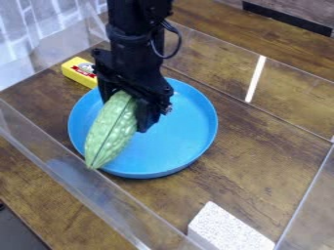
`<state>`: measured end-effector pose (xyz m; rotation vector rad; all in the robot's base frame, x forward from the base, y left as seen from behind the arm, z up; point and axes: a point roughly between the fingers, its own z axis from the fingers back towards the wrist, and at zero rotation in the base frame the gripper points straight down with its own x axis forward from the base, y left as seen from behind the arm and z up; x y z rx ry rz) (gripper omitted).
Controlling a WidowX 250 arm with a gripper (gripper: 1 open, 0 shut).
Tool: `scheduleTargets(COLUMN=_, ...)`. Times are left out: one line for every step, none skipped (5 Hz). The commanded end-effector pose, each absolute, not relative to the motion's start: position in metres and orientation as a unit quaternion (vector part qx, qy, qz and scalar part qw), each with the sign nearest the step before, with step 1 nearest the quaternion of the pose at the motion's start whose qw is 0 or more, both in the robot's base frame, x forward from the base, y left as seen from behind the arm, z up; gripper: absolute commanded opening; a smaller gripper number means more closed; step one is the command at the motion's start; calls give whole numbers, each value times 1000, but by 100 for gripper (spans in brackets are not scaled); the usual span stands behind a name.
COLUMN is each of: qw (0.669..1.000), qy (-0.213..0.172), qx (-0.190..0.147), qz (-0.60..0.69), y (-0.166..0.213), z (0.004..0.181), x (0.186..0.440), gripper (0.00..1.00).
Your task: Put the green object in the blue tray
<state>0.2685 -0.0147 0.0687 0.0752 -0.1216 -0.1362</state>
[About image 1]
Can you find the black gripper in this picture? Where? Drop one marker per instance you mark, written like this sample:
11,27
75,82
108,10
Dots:
130,68

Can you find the yellow rectangular box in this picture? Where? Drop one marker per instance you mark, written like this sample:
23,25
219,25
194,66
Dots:
78,69

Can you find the white speckled foam block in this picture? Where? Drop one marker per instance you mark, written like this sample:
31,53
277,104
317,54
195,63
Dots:
217,230

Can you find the green bitter gourd toy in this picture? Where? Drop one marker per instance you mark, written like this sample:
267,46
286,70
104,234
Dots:
111,130

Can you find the clear acrylic enclosure wall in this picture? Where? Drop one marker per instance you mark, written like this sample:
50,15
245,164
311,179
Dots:
266,74

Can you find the blue round tray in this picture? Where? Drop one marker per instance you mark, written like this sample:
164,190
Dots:
172,143

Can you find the black baseboard strip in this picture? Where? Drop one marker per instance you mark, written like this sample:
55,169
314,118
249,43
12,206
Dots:
287,19

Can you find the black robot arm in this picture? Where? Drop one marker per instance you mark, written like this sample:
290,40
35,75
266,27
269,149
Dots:
131,14

